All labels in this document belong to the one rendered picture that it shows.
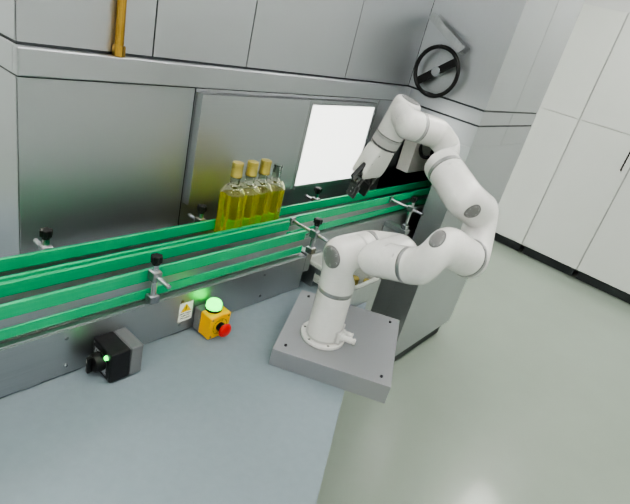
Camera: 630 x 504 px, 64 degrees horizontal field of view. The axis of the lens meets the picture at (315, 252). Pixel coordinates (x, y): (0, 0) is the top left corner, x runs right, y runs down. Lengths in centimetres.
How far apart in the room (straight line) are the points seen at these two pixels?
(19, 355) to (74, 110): 57
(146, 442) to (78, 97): 79
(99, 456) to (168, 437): 13
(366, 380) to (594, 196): 386
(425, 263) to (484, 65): 133
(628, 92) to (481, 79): 275
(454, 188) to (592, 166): 386
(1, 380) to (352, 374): 78
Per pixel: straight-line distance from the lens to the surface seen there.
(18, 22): 127
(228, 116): 158
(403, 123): 125
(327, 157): 201
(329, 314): 132
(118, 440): 115
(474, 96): 225
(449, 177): 113
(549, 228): 506
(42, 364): 124
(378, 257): 115
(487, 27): 227
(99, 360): 123
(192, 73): 147
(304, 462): 116
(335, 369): 132
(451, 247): 104
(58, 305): 119
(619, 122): 489
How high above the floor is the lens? 160
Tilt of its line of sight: 25 degrees down
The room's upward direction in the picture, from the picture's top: 15 degrees clockwise
